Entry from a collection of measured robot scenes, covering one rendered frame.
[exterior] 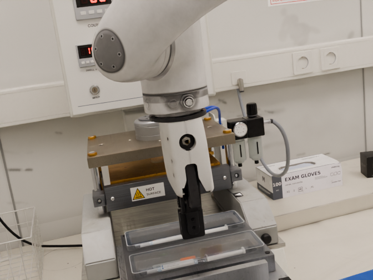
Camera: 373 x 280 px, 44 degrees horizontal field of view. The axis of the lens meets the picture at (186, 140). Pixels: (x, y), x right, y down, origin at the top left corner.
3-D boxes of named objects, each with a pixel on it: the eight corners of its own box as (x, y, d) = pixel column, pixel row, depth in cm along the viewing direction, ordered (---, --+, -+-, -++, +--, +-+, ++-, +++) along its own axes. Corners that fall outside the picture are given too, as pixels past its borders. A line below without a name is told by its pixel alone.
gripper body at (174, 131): (215, 106, 55) (223, 194, 58) (196, 96, 65) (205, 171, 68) (153, 116, 54) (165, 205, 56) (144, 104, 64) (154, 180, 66)
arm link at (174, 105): (215, 88, 55) (217, 113, 56) (198, 82, 64) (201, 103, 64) (146, 98, 54) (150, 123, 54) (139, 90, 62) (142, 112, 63)
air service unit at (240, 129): (215, 168, 111) (208, 108, 108) (272, 158, 113) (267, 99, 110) (221, 174, 106) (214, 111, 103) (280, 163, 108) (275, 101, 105)
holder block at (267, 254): (122, 248, 75) (120, 234, 75) (238, 225, 79) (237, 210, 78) (131, 303, 59) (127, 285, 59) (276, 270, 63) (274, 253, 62)
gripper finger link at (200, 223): (204, 195, 59) (210, 243, 61) (198, 188, 62) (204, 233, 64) (180, 200, 59) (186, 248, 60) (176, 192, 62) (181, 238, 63)
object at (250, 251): (134, 289, 60) (131, 274, 60) (130, 269, 66) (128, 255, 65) (266, 259, 63) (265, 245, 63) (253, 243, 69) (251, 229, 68)
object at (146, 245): (129, 260, 68) (126, 246, 68) (126, 244, 74) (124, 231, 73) (246, 235, 72) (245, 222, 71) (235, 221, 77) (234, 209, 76)
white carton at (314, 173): (257, 188, 145) (255, 166, 143) (322, 174, 150) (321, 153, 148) (273, 200, 133) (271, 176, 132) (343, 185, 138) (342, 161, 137)
